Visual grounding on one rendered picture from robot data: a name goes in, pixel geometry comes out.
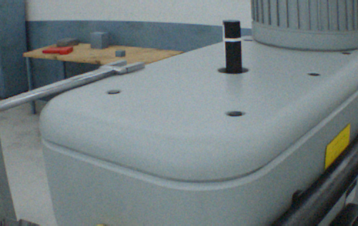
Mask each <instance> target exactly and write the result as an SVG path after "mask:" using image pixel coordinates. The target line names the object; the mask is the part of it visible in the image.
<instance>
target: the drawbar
mask: <svg viewBox="0 0 358 226"><path fill-rule="evenodd" d="M223 25H224V37H225V38H227V39H238V38H241V22H240V20H223V21H222V32H223ZM225 67H226V68H224V73H226V74H242V41H225Z"/></svg>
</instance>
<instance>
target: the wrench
mask: <svg viewBox="0 0 358 226"><path fill-rule="evenodd" d="M143 68H145V65H144V62H137V63H133V64H129V65H127V63H126V60H124V59H121V60H119V61H115V62H111V63H108V64H105V65H104V66H102V67H99V69H98V70H95V71H92V72H88V73H85V74H81V75H78V76H75V77H71V78H69V79H65V80H61V81H59V82H54V83H53V84H48V85H46V86H43V87H39V88H37V89H32V90H31V91H28V92H24V93H22V94H18V95H16V96H13V97H9V98H8V99H4V100H1V101H0V112H2V111H5V110H7V109H12V108H14V107H17V106H20V105H23V104H26V103H28V102H31V101H34V100H36V99H40V98H42V97H45V96H49V95H50V94H54V93H57V92H61V91H63V90H65V89H69V88H72V87H76V86H79V85H81V84H86V83H88V82H92V81H94V80H97V79H101V78H104V77H108V76H111V75H113V74H117V75H122V74H129V73H131V72H133V71H136V70H138V69H143Z"/></svg>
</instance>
